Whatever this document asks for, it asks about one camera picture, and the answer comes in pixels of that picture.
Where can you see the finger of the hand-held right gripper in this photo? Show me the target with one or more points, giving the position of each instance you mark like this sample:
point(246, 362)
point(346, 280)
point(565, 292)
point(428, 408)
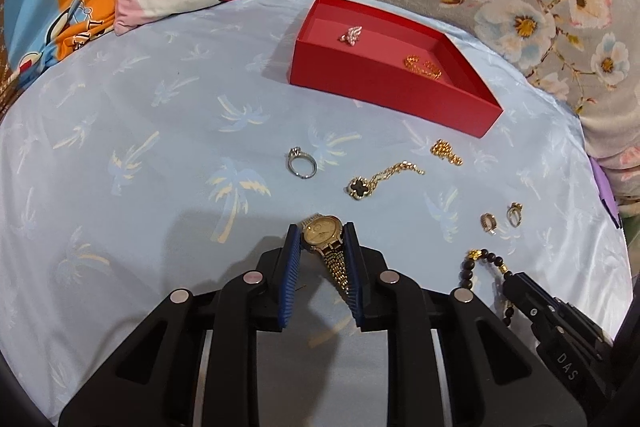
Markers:
point(525, 294)

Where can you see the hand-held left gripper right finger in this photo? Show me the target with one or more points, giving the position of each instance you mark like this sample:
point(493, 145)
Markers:
point(352, 277)

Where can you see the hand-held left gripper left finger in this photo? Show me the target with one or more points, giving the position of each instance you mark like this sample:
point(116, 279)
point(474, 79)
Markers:
point(290, 277)

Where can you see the gold wrist watch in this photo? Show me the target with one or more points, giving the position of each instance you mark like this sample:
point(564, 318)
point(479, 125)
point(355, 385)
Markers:
point(322, 229)

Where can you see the red jewelry box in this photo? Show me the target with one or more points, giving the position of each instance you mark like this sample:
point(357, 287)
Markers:
point(390, 92)

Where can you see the purple cloth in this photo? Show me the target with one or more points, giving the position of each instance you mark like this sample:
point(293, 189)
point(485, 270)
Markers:
point(606, 192)

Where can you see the pearl hair clip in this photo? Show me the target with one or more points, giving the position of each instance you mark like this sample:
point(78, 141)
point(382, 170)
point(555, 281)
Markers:
point(351, 36)

